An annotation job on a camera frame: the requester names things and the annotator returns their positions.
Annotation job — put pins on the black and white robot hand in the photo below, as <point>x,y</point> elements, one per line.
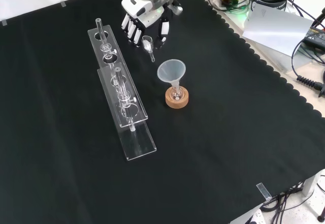
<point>142,8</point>

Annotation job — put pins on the translucent plastic funnel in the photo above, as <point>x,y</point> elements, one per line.
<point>171,72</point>

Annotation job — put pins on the small round-bottom glass flask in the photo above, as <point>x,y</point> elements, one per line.
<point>176,95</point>

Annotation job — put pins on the clear acrylic funnel stand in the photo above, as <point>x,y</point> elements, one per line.
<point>133,142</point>

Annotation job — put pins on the grey tape piece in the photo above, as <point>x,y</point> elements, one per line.
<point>63,4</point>
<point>3,22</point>

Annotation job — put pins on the pale grey board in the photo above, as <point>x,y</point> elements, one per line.
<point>274,28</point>

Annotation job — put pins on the black bench cloth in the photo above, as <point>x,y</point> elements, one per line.
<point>203,145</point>

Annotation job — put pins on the black power adapter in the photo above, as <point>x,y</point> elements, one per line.
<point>314,37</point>

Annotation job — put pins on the black tripod leg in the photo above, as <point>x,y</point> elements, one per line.
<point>318,18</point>

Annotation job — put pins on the clear plastic clip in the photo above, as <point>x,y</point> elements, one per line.
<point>263,191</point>

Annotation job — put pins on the white power strip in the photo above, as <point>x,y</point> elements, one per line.
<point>257,216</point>

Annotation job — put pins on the white table leg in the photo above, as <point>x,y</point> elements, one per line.
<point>311,184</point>

